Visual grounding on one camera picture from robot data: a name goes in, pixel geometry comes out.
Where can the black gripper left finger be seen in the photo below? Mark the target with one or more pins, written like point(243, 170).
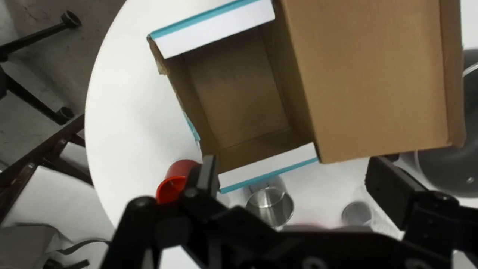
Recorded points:
point(150, 234)

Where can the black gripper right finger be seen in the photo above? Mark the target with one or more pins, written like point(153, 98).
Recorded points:
point(428, 219)

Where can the red mug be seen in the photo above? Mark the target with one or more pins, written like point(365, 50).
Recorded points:
point(172, 188)

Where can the small silver pot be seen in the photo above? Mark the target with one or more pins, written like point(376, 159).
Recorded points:
point(269, 204)

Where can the teal printed cardboard box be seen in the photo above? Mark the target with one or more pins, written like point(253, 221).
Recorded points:
point(379, 76)

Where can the brown wooden furniture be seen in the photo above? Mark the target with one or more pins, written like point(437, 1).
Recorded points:
point(45, 150)

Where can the black office chair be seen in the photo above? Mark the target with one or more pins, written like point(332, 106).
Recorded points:
point(38, 35)

